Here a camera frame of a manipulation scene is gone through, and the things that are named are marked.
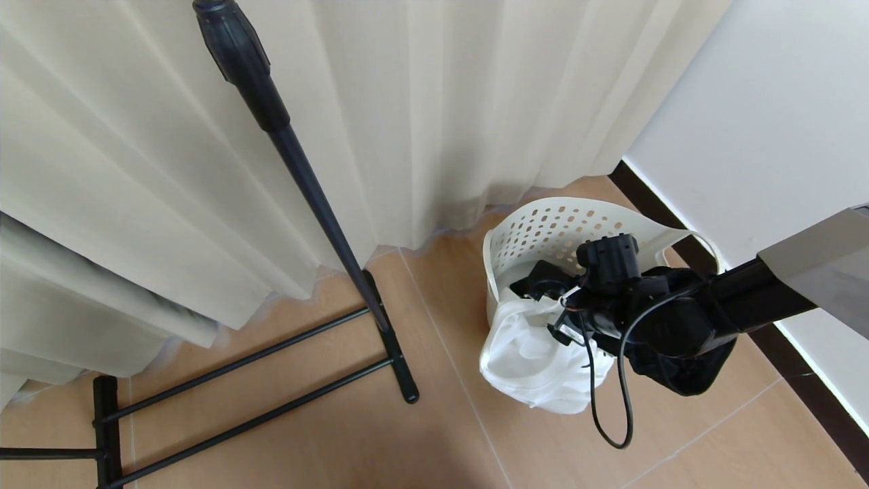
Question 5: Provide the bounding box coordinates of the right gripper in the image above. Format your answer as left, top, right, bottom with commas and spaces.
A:
509, 260, 625, 348

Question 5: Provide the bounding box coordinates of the white printed t-shirt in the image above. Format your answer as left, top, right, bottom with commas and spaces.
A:
479, 285, 615, 416

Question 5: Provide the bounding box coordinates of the white laundry basket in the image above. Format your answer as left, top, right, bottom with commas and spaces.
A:
482, 196, 724, 327

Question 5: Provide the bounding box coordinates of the black clothes rack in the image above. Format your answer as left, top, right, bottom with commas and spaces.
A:
0, 0, 420, 489

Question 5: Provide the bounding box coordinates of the beige curtain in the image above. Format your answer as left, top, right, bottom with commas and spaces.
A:
0, 211, 221, 408
0, 0, 734, 333

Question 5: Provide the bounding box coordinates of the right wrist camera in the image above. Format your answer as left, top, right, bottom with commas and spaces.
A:
576, 233, 642, 296

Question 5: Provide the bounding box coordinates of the black cable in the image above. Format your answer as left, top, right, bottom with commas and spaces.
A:
577, 282, 714, 450

